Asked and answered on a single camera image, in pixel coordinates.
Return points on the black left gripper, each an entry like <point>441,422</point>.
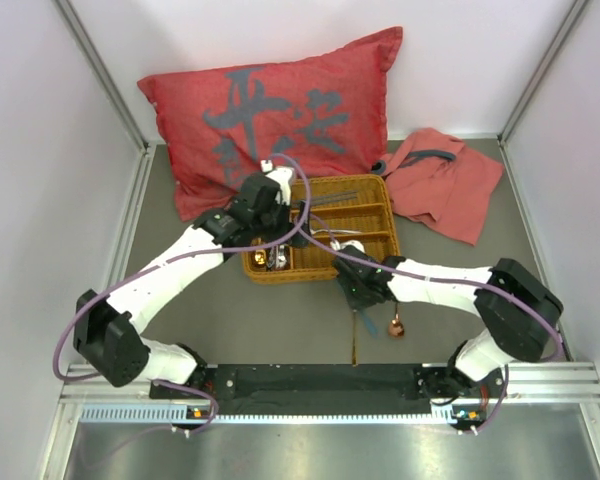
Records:
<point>296,231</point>

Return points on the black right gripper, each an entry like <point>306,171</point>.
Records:
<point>356,303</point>

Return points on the blue handled knife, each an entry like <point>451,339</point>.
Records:
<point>369,323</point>

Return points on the pink handled spoon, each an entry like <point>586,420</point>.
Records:
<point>280,257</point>

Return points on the copper spoon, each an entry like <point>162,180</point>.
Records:
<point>395,327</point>

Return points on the silver fork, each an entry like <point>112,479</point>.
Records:
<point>334,232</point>

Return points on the gold fork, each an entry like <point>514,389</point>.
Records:
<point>354,361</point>

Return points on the blue chopstick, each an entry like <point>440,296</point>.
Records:
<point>337,194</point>
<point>328,200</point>

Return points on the gold spoon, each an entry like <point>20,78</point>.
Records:
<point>259,256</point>

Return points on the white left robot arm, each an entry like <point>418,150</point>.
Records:
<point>109,326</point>

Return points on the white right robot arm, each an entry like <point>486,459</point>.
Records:
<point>519,313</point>

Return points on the wicker cutlery tray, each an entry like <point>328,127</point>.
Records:
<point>370,213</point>

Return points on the red cushion with characters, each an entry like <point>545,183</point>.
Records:
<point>328,112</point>

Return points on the pink crumpled cloth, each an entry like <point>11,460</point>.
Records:
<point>438,180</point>

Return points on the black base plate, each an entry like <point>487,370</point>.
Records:
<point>236,384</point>

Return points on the aluminium front rail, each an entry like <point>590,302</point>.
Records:
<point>95,401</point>

